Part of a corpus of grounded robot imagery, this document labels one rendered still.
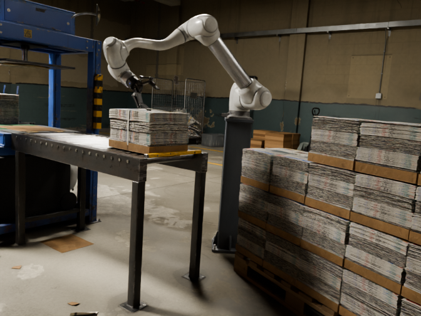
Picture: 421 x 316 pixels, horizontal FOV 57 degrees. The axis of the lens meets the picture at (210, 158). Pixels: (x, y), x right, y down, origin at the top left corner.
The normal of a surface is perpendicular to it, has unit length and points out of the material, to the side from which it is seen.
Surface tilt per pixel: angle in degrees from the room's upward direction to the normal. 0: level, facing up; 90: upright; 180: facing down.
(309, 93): 90
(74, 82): 90
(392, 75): 90
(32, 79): 90
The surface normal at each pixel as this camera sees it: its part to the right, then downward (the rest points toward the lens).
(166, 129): 0.74, 0.14
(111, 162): -0.61, 0.07
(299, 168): -0.86, 0.01
